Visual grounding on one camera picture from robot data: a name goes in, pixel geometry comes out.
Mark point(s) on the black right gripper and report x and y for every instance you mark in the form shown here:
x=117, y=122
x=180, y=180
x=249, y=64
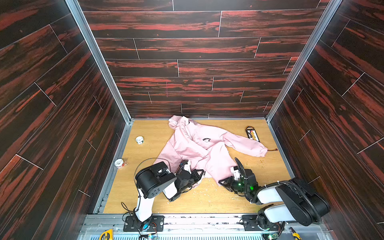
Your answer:
x=233, y=182

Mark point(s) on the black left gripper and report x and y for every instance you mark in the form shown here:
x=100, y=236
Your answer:
x=188, y=176

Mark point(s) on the pink zip jacket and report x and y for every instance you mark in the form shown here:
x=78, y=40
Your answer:
x=205, y=147

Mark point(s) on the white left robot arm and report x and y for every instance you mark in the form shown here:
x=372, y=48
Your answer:
x=154, y=180

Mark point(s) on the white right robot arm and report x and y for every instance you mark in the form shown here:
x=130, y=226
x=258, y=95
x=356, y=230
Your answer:
x=293, y=200

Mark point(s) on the small white tape roll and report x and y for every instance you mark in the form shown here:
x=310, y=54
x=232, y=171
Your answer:
x=140, y=140

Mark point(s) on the yellow tape measure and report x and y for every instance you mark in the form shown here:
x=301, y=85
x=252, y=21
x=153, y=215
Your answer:
x=107, y=235

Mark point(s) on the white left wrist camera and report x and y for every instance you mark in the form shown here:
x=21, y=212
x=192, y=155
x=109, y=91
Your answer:
x=185, y=165

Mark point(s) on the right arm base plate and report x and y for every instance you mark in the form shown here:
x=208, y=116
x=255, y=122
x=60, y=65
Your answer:
x=258, y=223

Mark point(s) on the aluminium front rail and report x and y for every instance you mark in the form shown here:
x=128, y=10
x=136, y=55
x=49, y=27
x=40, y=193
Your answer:
x=197, y=227

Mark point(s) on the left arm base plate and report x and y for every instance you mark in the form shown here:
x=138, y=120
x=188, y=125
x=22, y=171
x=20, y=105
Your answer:
x=152, y=224

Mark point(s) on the yellow handled tool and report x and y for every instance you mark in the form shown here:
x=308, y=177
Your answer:
x=295, y=235

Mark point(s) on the aluminium corner post right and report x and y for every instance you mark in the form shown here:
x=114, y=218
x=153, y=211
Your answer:
x=319, y=29

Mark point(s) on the aluminium corner post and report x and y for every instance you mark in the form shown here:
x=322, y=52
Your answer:
x=91, y=42
x=319, y=29

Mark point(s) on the aluminium corner post left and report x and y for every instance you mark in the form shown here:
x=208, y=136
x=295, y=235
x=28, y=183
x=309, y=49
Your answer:
x=91, y=42

